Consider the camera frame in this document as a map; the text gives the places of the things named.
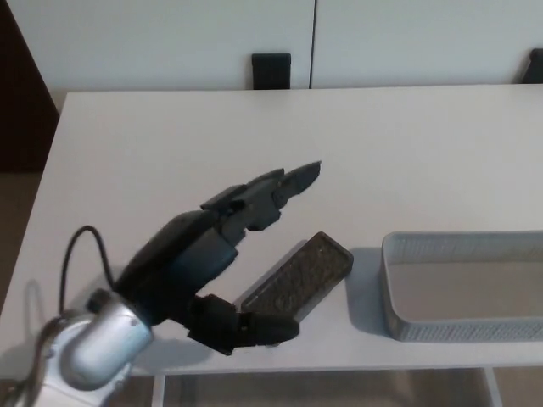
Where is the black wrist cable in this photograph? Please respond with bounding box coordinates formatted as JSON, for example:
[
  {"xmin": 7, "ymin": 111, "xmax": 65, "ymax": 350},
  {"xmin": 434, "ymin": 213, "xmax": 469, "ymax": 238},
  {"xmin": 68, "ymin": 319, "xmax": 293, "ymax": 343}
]
[{"xmin": 58, "ymin": 225, "xmax": 116, "ymax": 317}]

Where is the black cabinet handle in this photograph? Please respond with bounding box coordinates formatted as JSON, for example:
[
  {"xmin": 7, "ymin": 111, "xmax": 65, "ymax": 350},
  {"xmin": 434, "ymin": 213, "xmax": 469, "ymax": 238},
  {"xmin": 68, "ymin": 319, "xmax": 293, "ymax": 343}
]
[
  {"xmin": 513, "ymin": 47, "xmax": 543, "ymax": 85},
  {"xmin": 251, "ymin": 52, "xmax": 293, "ymax": 91}
]

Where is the dark red panel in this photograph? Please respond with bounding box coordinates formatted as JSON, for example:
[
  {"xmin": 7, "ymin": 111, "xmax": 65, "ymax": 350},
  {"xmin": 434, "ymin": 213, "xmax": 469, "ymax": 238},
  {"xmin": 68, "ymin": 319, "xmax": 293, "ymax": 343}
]
[{"xmin": 0, "ymin": 0, "xmax": 60, "ymax": 174}]

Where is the white desk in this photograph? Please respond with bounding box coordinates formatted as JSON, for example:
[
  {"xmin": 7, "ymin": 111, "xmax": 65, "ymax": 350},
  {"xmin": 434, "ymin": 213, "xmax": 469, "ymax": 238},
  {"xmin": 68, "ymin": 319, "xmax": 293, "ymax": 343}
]
[{"xmin": 0, "ymin": 83, "xmax": 543, "ymax": 407}]

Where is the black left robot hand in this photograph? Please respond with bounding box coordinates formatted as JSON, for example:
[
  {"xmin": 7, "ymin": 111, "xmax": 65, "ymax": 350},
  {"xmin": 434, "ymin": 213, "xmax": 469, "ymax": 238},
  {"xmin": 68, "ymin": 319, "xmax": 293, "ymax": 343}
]
[{"xmin": 113, "ymin": 159, "xmax": 323, "ymax": 357}]

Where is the white cabinet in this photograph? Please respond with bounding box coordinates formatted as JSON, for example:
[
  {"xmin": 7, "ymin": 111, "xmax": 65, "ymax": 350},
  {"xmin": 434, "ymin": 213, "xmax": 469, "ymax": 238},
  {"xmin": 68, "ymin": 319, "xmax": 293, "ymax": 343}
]
[{"xmin": 6, "ymin": 0, "xmax": 543, "ymax": 92}]

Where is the grey mesh container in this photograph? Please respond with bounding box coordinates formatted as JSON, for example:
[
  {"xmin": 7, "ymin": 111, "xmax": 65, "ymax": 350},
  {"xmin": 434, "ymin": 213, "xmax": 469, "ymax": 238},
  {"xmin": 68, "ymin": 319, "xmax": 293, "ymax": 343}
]
[{"xmin": 380, "ymin": 231, "xmax": 543, "ymax": 343}]

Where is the dark felt board eraser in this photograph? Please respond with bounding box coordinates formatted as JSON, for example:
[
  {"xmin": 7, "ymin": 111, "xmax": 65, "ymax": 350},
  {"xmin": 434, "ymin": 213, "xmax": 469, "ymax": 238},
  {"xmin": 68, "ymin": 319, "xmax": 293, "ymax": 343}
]
[{"xmin": 239, "ymin": 231, "xmax": 355, "ymax": 323}]

